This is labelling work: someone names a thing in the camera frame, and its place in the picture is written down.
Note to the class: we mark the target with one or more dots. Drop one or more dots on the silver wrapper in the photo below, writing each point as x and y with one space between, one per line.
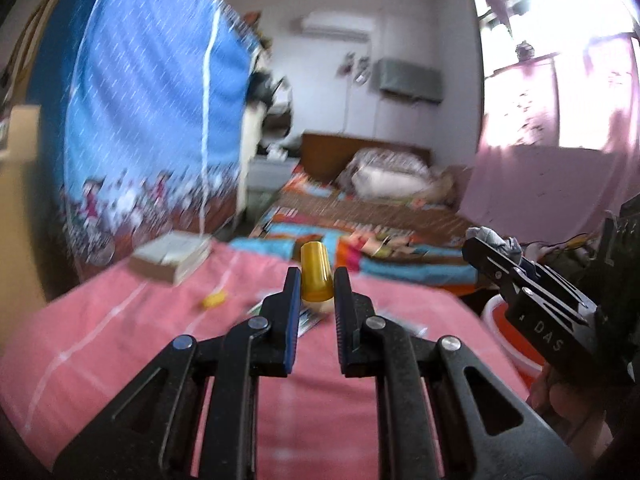
507 246

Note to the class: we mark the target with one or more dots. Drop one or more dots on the yellow plastic bottle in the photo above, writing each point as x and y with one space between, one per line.
317 276

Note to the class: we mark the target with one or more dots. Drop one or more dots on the pink curtain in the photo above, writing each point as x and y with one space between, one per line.
559 147

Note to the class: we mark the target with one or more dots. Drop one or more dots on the grey nightstand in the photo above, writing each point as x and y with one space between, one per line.
265 177

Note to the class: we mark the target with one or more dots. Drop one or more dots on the colourful striped blanket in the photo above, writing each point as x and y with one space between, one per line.
412 241

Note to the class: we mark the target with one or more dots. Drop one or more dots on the pink plaid bed cover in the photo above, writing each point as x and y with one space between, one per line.
126 377

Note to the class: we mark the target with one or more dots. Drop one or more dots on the wall mounted television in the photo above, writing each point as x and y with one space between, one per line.
409 81

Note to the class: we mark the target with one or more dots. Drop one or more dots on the orange trash bucket white rim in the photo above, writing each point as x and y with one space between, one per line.
524 357

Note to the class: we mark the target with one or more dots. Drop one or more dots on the white pillow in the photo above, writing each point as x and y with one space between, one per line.
372 182

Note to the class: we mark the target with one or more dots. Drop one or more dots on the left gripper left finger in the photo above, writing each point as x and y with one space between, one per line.
191 412

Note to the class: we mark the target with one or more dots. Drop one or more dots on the blue fabric wardrobe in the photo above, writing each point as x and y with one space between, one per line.
141 108

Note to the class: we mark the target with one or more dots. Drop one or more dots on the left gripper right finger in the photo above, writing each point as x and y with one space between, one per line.
442 413

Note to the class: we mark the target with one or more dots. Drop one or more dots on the thick paperback book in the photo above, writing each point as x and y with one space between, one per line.
171 257

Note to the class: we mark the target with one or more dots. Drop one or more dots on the wooden headboard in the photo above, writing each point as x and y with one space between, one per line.
324 156

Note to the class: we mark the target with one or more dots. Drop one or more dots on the right hand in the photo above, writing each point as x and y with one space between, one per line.
576 413

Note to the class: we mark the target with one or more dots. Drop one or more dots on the small yellow cap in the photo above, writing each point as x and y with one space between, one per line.
213 300

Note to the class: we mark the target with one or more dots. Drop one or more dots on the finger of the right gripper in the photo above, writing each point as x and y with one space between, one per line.
510 277
555 285

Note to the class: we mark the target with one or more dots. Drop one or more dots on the white air conditioner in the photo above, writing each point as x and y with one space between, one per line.
338 25

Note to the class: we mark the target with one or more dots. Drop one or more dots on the black handbag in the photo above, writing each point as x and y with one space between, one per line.
261 88

